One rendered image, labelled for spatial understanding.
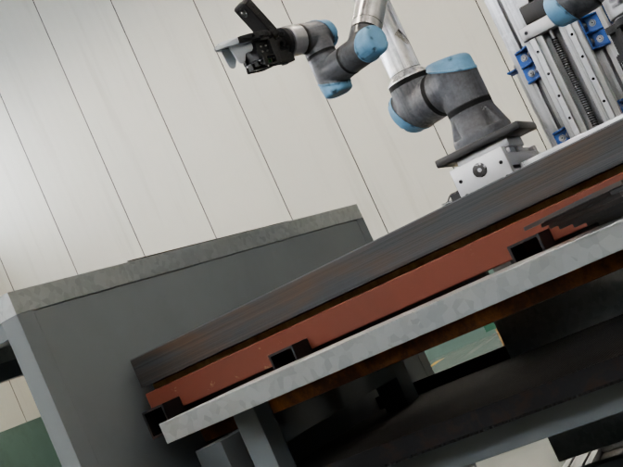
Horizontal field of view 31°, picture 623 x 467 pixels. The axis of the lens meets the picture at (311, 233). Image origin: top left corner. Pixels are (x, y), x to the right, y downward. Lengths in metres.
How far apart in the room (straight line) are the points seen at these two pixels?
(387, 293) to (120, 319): 0.59
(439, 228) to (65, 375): 0.70
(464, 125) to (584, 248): 1.50
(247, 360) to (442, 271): 0.39
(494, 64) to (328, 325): 10.57
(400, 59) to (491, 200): 1.28
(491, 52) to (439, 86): 9.52
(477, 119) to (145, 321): 1.02
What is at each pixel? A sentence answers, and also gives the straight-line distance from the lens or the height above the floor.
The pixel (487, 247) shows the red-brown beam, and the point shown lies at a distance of 1.65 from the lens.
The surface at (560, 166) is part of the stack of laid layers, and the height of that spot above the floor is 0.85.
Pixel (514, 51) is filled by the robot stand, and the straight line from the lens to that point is 2.92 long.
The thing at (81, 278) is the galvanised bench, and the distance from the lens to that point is 2.06.
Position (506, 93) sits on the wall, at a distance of 12.23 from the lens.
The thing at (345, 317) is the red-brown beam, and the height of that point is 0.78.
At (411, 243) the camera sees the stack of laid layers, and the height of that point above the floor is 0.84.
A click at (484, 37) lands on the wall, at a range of 12.32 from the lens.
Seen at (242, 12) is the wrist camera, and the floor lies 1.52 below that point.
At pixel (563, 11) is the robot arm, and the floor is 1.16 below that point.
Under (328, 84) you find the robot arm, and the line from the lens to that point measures 2.68.
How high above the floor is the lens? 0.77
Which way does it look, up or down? 5 degrees up
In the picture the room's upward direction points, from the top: 24 degrees counter-clockwise
